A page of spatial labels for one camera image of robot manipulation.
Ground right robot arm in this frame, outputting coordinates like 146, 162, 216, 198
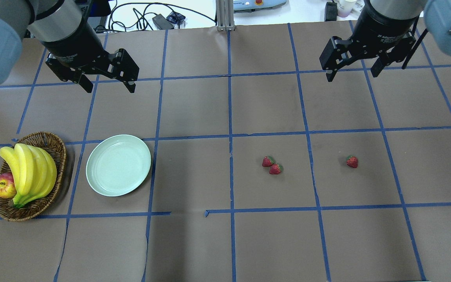
319, 0, 451, 82

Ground strawberry of pair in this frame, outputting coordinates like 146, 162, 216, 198
262, 155, 276, 167
269, 163, 283, 175

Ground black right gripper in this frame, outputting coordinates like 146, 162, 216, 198
319, 33, 417, 82

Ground aluminium frame post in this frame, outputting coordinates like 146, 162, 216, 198
215, 0, 236, 32

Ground black power adapter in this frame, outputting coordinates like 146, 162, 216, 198
152, 14, 174, 30

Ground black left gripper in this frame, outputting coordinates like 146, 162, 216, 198
45, 49, 140, 94

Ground light green plate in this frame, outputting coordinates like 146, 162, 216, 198
85, 134, 152, 197

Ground black cables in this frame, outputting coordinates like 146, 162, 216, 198
92, 0, 216, 33

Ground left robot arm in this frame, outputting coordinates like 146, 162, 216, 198
0, 0, 139, 93

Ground brown wicker basket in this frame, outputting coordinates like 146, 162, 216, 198
0, 132, 67, 222

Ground yellow banana bunch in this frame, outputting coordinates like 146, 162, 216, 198
0, 143, 57, 209

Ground red yellow apple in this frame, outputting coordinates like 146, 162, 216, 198
0, 172, 17, 199

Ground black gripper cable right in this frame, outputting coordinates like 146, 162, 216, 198
402, 18, 429, 70

